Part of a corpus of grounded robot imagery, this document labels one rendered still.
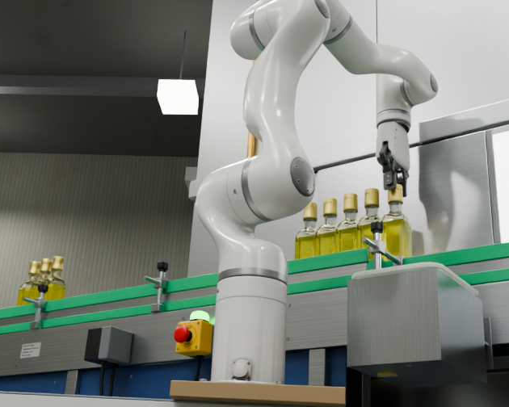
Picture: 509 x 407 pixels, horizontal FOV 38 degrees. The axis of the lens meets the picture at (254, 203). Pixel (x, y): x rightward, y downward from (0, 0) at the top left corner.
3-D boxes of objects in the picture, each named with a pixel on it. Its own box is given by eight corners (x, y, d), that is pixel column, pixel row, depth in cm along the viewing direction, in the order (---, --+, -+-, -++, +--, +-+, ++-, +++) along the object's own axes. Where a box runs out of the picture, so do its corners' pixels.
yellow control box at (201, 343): (217, 358, 167) (220, 326, 170) (197, 351, 161) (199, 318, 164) (194, 360, 171) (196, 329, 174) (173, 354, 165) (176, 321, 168)
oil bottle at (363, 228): (389, 306, 167) (388, 218, 175) (378, 300, 163) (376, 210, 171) (367, 308, 170) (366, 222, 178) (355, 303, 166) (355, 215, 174)
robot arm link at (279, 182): (253, 238, 137) (325, 220, 127) (209, 211, 130) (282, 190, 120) (281, 31, 161) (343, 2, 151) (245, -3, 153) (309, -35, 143)
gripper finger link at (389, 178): (384, 165, 176) (384, 190, 173) (378, 160, 173) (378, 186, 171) (396, 162, 174) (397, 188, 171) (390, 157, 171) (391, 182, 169)
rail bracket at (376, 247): (406, 292, 158) (405, 238, 163) (371, 270, 146) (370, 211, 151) (393, 294, 160) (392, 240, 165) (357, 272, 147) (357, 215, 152)
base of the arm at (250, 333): (300, 388, 109) (302, 269, 116) (174, 385, 112) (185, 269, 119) (310, 406, 126) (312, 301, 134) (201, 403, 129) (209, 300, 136)
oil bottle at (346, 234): (367, 309, 170) (366, 223, 179) (355, 303, 166) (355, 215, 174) (345, 312, 173) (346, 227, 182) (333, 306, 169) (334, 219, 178)
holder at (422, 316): (497, 388, 139) (491, 307, 145) (440, 359, 118) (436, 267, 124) (411, 392, 148) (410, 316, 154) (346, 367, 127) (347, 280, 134)
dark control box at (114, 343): (129, 366, 182) (133, 332, 185) (106, 360, 176) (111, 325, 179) (106, 368, 186) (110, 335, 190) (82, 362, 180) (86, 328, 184)
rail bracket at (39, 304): (44, 331, 208) (52, 285, 214) (23, 325, 203) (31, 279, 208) (35, 332, 210) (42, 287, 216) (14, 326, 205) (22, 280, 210)
